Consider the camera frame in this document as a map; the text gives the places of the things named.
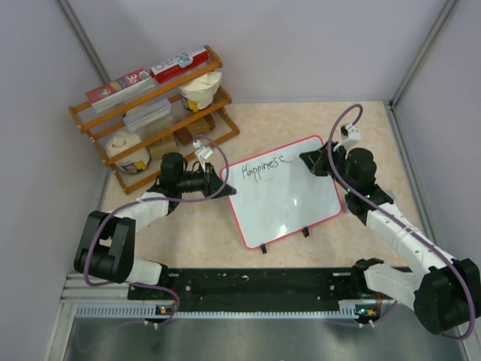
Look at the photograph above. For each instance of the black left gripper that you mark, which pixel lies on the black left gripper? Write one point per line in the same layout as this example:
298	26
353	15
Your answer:
211	180

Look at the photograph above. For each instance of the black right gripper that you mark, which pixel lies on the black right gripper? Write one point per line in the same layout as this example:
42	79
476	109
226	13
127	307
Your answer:
317	160

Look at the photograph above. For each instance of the white black marker pen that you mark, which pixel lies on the white black marker pen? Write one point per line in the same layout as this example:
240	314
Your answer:
290	159

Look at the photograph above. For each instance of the pink framed whiteboard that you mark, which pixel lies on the pink framed whiteboard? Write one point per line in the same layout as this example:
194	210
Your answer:
275	199

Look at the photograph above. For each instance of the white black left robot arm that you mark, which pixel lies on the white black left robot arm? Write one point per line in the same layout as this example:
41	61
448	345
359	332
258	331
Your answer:
107	245

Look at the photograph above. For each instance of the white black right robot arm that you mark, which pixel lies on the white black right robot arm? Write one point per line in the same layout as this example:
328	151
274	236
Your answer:
442	291

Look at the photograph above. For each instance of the black whiteboard clip right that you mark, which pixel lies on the black whiteboard clip right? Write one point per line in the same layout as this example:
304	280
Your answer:
306	232

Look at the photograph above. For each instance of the brown block right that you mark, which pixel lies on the brown block right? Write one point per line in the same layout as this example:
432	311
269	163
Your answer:
199	127

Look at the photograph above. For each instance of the tan block left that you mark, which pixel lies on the tan block left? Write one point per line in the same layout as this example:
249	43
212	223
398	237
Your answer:
163	146

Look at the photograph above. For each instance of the orange wooden shelf rack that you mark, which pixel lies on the orange wooden shelf rack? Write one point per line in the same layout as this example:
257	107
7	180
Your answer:
124	152

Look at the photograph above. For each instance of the white bag upper shelf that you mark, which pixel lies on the white bag upper shelf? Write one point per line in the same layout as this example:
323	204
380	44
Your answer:
198	94

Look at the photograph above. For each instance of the clear plastic box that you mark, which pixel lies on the clear plastic box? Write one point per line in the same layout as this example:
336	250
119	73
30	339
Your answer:
144	115

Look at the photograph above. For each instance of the red foil box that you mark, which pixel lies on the red foil box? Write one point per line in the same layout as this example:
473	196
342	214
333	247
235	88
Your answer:
179	64

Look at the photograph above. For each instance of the red white wrap box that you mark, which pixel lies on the red white wrap box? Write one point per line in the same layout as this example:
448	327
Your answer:
120	90

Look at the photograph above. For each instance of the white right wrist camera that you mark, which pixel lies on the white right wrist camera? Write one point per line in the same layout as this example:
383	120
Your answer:
350	136

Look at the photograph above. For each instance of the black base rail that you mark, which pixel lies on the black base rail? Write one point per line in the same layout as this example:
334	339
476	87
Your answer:
264	289

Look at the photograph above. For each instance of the grey slotted cable duct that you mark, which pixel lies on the grey slotted cable duct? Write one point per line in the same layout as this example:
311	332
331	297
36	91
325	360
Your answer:
346	311

